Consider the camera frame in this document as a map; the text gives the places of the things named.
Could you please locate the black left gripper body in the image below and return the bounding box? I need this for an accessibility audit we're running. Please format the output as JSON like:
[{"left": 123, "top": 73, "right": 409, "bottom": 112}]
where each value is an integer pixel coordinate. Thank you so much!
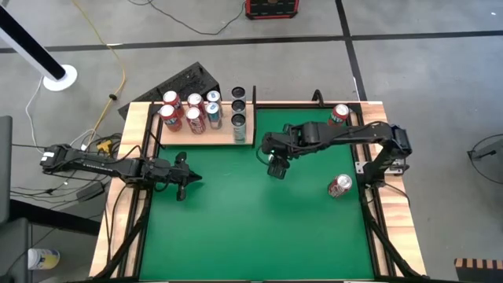
[{"left": 139, "top": 152, "right": 189, "bottom": 201}]

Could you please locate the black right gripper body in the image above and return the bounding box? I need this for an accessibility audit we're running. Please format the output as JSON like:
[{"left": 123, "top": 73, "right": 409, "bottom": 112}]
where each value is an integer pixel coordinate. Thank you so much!
[{"left": 262, "top": 124, "right": 299, "bottom": 156}]

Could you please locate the red Coca-Cola can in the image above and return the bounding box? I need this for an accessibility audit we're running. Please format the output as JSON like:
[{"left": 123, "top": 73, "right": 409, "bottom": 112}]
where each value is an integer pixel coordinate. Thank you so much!
[
  {"left": 186, "top": 92, "right": 207, "bottom": 115},
  {"left": 185, "top": 106, "right": 207, "bottom": 135},
  {"left": 327, "top": 174, "right": 354, "bottom": 198}
]

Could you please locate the red Fanta soda can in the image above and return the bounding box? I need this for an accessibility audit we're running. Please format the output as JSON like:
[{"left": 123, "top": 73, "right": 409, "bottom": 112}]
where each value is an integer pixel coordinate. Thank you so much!
[
  {"left": 158, "top": 104, "right": 184, "bottom": 133},
  {"left": 162, "top": 90, "right": 185, "bottom": 115},
  {"left": 328, "top": 103, "right": 351, "bottom": 127}
]

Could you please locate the wooden tray board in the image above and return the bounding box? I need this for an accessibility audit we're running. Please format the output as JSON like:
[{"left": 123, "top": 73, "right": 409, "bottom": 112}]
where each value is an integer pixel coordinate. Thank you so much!
[{"left": 156, "top": 85, "right": 259, "bottom": 147}]

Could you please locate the green table mat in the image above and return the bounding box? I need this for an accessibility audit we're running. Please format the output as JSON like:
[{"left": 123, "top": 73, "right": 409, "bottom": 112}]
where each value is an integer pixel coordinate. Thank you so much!
[{"left": 139, "top": 108, "right": 374, "bottom": 281}]

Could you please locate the black power brick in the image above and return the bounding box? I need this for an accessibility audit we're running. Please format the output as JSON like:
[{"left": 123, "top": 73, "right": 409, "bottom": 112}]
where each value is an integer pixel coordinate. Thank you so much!
[{"left": 76, "top": 182, "right": 106, "bottom": 204}]

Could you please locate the black perforated box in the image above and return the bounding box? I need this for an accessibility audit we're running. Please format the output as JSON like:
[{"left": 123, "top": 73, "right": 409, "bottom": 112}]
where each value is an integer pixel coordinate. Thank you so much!
[{"left": 117, "top": 61, "right": 223, "bottom": 120}]

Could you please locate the black desk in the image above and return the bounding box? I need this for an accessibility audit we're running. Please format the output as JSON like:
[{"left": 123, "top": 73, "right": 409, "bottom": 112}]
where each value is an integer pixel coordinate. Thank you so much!
[{"left": 0, "top": 199, "right": 101, "bottom": 283}]

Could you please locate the red black crate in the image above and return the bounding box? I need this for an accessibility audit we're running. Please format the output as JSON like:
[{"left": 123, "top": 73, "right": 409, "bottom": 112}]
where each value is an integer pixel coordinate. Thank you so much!
[{"left": 244, "top": 0, "right": 300, "bottom": 20}]

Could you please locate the black white pole stand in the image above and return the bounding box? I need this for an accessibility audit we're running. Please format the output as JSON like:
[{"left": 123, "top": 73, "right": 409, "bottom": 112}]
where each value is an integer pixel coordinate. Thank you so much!
[{"left": 0, "top": 0, "right": 79, "bottom": 93}]

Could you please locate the white yellow canister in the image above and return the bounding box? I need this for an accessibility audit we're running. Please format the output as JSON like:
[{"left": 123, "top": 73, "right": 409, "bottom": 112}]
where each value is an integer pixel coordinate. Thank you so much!
[{"left": 27, "top": 248, "right": 61, "bottom": 271}]

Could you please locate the grey cabinet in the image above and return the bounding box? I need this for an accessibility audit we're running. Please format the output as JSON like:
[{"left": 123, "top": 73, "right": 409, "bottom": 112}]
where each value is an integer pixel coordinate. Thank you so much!
[{"left": 0, "top": 116, "right": 13, "bottom": 225}]

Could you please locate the grey metal stand leg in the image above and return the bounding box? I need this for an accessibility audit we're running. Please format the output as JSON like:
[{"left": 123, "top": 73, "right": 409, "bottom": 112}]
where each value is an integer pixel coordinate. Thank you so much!
[{"left": 467, "top": 139, "right": 503, "bottom": 162}]

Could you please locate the black aluminium table frame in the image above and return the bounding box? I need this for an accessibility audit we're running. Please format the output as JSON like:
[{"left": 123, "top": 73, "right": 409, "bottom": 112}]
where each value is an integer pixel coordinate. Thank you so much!
[{"left": 94, "top": 89, "right": 424, "bottom": 283}]

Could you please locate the yellow cable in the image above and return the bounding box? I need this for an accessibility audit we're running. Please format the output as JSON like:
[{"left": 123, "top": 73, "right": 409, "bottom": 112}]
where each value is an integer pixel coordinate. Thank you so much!
[{"left": 70, "top": 0, "right": 127, "bottom": 150}]

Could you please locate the white cable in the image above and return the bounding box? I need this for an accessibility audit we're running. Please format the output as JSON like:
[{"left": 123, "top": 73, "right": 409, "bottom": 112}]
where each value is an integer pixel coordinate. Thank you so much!
[{"left": 24, "top": 76, "right": 97, "bottom": 159}]

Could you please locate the black cable loop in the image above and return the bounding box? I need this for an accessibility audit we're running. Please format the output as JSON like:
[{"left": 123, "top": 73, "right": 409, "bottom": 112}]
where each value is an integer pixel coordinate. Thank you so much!
[{"left": 465, "top": 133, "right": 503, "bottom": 202}]

